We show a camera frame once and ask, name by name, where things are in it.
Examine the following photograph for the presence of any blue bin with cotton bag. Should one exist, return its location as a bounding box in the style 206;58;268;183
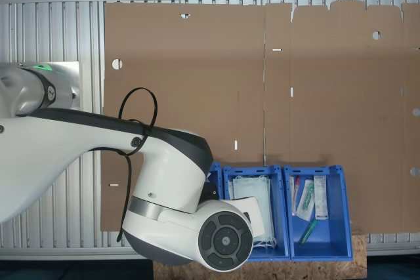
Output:
208;161;224;201

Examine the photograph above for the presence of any pale green face mask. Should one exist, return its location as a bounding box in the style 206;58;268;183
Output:
232;176;275;243
227;174;278;250

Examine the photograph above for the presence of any blue bin with face masks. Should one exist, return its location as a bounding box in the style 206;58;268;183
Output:
222;164;291;263

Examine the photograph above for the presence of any red-capped tube in clear packet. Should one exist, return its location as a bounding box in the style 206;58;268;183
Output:
289;176;302;217

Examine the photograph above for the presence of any green syringe in clear packet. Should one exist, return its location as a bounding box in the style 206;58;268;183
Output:
295;179;316;222

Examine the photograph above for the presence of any loose green tube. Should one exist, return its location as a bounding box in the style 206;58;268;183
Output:
299;219;318;246

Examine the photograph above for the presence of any long white printed packet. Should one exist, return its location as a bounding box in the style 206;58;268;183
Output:
313;174;329;221

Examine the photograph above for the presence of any wooden chipboard slab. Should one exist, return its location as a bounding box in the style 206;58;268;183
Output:
152;227;368;280

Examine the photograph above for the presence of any blue bin with tube packets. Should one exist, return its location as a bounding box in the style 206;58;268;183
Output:
282;164;354;262

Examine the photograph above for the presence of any brown cardboard sheet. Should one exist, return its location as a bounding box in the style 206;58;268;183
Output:
263;0;420;235
100;1;266;232

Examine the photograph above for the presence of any black camera box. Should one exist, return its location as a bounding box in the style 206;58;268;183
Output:
200;180;221;201

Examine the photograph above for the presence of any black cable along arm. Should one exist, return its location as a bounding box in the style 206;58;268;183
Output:
87;87;159;243

